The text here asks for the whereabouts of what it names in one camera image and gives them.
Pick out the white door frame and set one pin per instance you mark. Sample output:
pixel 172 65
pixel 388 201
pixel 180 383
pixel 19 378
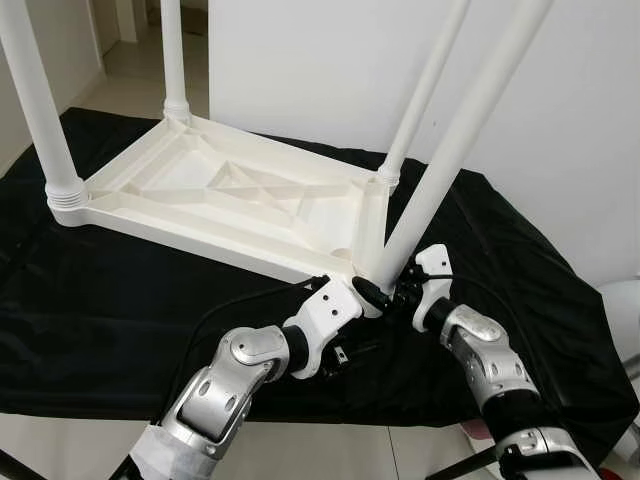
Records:
pixel 120 15

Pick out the white rounded appliance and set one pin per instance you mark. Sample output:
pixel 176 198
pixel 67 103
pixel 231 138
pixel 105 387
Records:
pixel 620 320

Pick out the white plastic table top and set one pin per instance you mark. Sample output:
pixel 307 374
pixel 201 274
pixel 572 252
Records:
pixel 200 200

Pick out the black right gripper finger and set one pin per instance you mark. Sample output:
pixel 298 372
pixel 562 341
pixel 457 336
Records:
pixel 371 294

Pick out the black table cloth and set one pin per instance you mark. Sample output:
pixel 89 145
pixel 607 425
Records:
pixel 540 300

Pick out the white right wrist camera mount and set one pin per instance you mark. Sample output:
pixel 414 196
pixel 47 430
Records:
pixel 435 265

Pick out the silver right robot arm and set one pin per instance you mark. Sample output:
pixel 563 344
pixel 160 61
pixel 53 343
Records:
pixel 485 350

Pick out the pink cloth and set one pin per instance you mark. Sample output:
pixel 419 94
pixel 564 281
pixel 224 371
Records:
pixel 475 430

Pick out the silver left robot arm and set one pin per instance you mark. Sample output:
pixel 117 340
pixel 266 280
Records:
pixel 225 385

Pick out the red round device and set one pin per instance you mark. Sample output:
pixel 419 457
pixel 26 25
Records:
pixel 610 475

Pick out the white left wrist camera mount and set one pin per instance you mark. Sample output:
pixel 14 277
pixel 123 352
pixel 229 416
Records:
pixel 330 305

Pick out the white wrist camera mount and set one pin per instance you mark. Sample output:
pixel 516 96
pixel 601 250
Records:
pixel 435 265
pixel 330 305

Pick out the black metal table leg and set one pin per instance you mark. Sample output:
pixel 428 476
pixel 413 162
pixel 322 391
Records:
pixel 460 468

